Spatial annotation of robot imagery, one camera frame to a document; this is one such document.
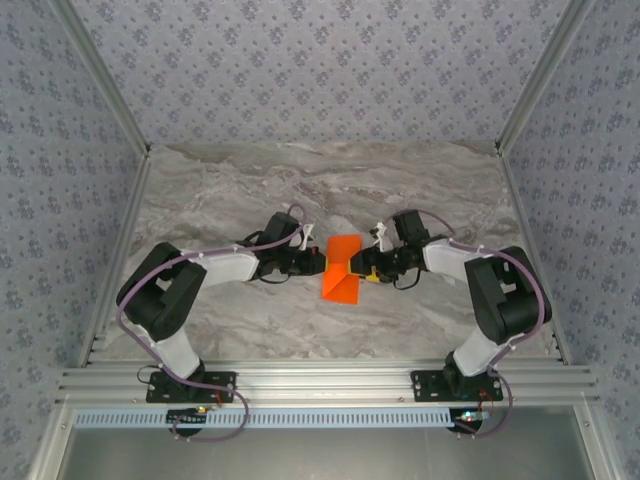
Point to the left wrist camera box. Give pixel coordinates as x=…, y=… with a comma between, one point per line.
x=307, y=239

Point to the aluminium mounting beam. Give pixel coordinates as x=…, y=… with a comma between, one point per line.
x=320, y=382

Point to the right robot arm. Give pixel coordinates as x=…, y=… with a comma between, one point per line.
x=505, y=295

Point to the small circuit board with LED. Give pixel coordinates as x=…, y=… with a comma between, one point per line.
x=470, y=416
x=187, y=416

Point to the grey metal panel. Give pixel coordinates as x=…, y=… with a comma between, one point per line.
x=320, y=455

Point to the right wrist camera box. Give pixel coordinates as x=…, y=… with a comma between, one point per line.
x=381, y=236

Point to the aluminium side rail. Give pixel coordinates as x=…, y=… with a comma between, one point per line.
x=117, y=260
x=535, y=260

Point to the aluminium corner post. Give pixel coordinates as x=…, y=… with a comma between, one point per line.
x=100, y=75
x=545, y=75

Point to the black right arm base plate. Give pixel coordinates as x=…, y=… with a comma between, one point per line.
x=425, y=387

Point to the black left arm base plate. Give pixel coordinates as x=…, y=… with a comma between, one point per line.
x=220, y=387

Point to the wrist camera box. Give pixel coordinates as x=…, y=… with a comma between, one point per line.
x=307, y=239
x=381, y=236

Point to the orange paper sheet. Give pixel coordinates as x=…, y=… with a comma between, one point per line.
x=342, y=250

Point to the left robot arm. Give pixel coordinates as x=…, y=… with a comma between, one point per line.
x=165, y=300

